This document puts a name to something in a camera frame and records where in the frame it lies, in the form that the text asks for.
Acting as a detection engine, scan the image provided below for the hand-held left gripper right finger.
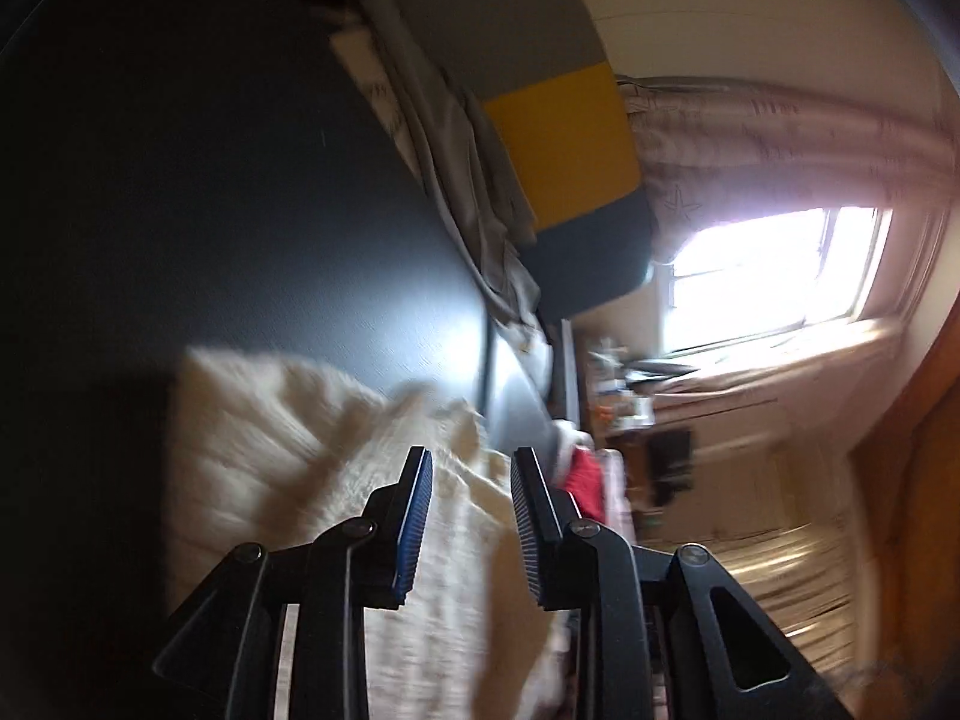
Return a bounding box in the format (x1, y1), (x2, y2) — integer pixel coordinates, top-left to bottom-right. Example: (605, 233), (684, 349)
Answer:
(510, 446), (856, 720)

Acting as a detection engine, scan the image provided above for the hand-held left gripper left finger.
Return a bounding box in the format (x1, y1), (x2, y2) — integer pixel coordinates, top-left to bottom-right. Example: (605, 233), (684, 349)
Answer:
(152, 446), (434, 720)

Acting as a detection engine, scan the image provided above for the white fluffy sweater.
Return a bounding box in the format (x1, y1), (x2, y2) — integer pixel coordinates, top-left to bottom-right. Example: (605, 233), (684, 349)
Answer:
(169, 345), (575, 720)

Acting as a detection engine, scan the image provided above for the red sweater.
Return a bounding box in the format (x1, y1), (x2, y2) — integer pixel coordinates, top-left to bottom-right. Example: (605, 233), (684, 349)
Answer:
(564, 446), (608, 522)

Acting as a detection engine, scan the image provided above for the group of jars and boxes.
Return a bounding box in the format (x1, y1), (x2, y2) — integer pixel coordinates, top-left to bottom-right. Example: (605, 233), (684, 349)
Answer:
(589, 337), (653, 428)

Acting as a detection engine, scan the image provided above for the pink patterned curtain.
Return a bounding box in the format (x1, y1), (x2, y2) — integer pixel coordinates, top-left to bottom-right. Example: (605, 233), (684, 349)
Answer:
(645, 319), (912, 428)
(615, 75), (953, 263)

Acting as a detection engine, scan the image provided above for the grey cloth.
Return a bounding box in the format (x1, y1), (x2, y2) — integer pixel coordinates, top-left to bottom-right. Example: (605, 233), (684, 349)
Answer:
(360, 0), (556, 391)

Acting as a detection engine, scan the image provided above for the bright window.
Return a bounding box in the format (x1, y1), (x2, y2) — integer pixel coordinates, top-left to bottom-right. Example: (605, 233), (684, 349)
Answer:
(660, 206), (893, 357)

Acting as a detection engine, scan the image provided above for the grey yellow blue chair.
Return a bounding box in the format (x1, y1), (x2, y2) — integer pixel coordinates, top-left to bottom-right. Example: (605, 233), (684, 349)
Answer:
(390, 0), (661, 323)

